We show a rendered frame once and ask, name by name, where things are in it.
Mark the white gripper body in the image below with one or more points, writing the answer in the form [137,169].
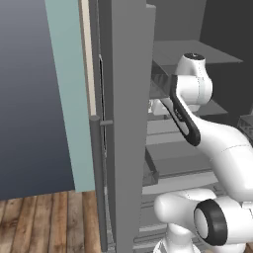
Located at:
[156,107]

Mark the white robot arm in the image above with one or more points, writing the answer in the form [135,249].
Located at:
[230,164]

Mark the grey fridge door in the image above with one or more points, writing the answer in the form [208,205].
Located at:
[128,99]

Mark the grey fridge with shelves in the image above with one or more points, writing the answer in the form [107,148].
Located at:
[184,52]

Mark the teal cabinet side panel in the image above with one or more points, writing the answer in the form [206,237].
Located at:
[70,99]

